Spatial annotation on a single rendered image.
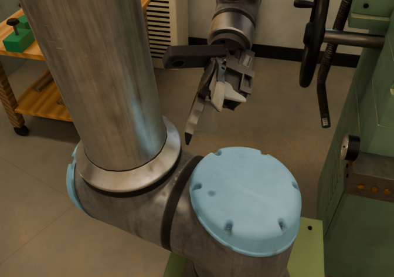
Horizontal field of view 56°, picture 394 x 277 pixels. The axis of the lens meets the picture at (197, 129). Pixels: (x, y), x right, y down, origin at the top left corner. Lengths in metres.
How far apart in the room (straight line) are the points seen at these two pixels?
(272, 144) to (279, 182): 1.38
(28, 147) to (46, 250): 0.62
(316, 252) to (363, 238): 0.54
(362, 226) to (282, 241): 0.78
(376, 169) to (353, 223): 0.30
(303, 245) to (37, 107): 1.48
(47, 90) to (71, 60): 1.67
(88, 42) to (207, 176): 0.24
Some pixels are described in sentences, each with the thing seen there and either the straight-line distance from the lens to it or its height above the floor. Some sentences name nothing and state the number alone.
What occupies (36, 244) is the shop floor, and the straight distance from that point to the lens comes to 1.62.
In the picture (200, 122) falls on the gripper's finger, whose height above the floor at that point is 0.82.
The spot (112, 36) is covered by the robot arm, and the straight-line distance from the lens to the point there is 0.36.
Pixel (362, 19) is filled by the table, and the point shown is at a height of 0.87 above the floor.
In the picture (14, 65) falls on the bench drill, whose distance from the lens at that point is 2.63.
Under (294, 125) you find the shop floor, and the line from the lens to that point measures 2.02.
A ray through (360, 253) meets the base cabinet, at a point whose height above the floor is 0.18.
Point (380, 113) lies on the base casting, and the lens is 0.96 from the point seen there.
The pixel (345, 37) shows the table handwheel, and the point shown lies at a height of 0.82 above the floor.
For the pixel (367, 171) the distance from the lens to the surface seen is 0.97.
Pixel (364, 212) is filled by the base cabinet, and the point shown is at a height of 0.39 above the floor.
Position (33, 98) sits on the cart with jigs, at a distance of 2.00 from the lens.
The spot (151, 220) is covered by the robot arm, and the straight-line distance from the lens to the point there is 0.53.
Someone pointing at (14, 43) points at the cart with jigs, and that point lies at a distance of 1.65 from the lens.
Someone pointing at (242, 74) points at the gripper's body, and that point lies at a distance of 0.68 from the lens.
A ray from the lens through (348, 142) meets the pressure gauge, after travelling 0.93.
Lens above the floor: 1.28
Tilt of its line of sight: 42 degrees down
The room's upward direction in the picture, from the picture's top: straight up
